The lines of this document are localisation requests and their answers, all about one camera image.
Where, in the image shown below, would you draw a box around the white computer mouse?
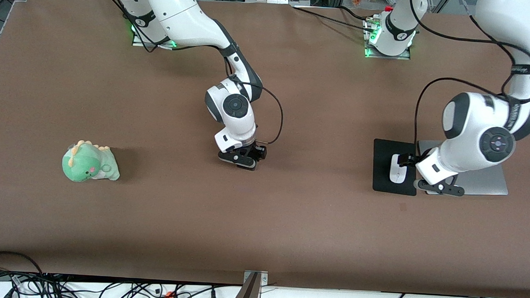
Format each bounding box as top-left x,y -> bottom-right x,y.
389,153 -> 408,184

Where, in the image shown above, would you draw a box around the black mouse pad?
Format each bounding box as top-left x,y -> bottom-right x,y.
372,138 -> 419,197

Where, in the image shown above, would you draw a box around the silver closed laptop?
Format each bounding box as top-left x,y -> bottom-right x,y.
415,139 -> 511,197

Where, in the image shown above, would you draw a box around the green dinosaur plush toy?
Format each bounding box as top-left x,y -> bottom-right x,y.
61,139 -> 122,184

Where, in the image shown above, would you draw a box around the metal mount post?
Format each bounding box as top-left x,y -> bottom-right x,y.
233,270 -> 269,298

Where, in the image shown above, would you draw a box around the tangled black cables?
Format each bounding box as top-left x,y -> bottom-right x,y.
0,268 -> 243,298

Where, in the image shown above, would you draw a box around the black looped cable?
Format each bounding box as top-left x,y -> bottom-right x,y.
0,251 -> 46,276

